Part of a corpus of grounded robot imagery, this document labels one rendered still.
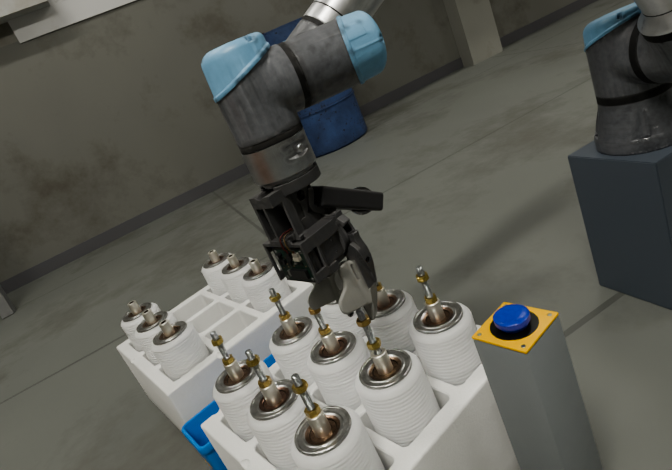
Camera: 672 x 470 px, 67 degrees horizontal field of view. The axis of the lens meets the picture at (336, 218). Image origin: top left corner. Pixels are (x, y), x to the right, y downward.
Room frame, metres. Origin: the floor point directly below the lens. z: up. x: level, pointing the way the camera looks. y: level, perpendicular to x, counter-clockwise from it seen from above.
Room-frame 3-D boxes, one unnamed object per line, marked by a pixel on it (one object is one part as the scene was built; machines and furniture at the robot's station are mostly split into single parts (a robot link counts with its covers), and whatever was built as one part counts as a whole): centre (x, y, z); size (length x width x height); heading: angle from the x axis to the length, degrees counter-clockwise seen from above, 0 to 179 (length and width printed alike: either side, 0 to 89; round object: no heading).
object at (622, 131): (0.84, -0.56, 0.35); 0.15 x 0.15 x 0.10
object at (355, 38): (0.61, -0.06, 0.65); 0.11 x 0.11 x 0.08; 12
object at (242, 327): (1.15, 0.38, 0.09); 0.39 x 0.39 x 0.18; 32
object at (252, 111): (0.58, 0.03, 0.65); 0.09 x 0.08 x 0.11; 102
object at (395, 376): (0.59, 0.02, 0.25); 0.08 x 0.08 x 0.01
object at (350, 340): (0.68, 0.08, 0.25); 0.08 x 0.08 x 0.01
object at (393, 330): (0.75, -0.02, 0.16); 0.10 x 0.10 x 0.18
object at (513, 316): (0.48, -0.14, 0.32); 0.04 x 0.04 x 0.02
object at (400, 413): (0.59, 0.02, 0.16); 0.10 x 0.10 x 0.18
